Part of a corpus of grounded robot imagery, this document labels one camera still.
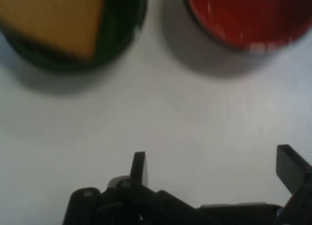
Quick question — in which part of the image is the red bowl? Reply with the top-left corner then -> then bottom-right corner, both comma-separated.
180,0 -> 312,56

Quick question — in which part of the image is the yellow sponge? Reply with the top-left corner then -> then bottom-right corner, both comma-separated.
0,0 -> 106,62

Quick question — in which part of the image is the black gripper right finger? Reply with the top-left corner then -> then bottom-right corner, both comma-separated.
276,144 -> 312,225

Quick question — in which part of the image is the dark green bowl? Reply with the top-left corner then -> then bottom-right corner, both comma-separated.
0,0 -> 149,71

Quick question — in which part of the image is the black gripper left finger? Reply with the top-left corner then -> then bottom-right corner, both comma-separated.
62,151 -> 203,225

